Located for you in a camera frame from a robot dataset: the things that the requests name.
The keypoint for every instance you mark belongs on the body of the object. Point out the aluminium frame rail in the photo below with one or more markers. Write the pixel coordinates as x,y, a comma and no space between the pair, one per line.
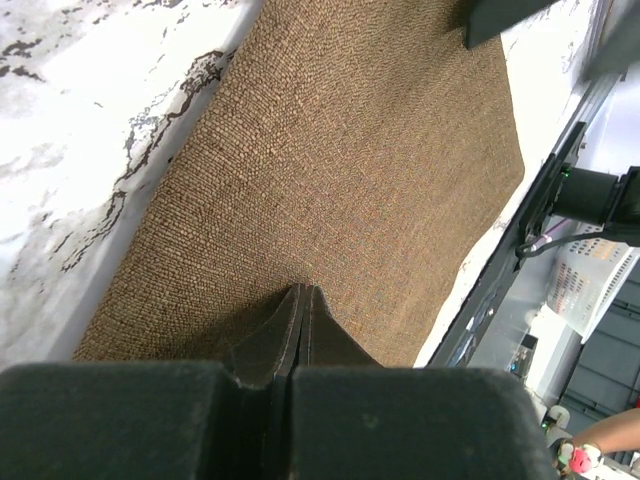
605,95

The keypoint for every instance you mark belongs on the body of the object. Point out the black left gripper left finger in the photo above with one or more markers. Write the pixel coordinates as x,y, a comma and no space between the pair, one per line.
258,357

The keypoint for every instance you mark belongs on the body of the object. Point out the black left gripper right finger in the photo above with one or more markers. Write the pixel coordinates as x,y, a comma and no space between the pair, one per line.
322,342

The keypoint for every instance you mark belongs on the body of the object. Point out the brown fabric napkin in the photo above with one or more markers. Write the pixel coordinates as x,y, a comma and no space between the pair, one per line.
354,145

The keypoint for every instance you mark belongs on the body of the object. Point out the white perforated background box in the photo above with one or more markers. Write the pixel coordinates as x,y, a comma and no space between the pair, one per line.
587,276

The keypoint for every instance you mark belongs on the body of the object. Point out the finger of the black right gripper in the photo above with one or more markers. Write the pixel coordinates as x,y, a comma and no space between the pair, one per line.
489,18

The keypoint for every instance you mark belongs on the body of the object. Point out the background person hand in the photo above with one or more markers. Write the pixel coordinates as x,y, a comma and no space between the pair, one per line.
571,458

